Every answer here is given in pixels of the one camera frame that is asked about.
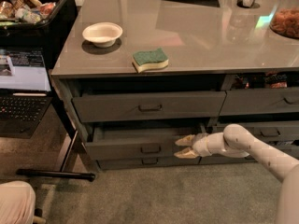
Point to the person's knee in beige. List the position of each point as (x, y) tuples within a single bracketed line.
[(17, 203)]

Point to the black laptop stand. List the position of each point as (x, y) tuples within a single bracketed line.
[(65, 151)]

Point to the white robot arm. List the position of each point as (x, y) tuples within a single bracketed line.
[(237, 142)]

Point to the black laptop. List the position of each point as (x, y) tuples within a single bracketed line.
[(24, 91)]

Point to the green yellow sponge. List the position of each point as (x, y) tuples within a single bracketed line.
[(150, 60)]

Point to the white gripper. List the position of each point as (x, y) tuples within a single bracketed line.
[(199, 146)]

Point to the white paper bowl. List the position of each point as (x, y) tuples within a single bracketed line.
[(102, 34)]

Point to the black bin of snacks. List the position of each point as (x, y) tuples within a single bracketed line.
[(36, 23)]

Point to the grey drawer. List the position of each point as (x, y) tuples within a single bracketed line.
[(260, 101), (141, 106), (145, 163), (273, 130), (288, 147), (133, 142)]

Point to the snack bags in drawer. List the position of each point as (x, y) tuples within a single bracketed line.
[(260, 80)]

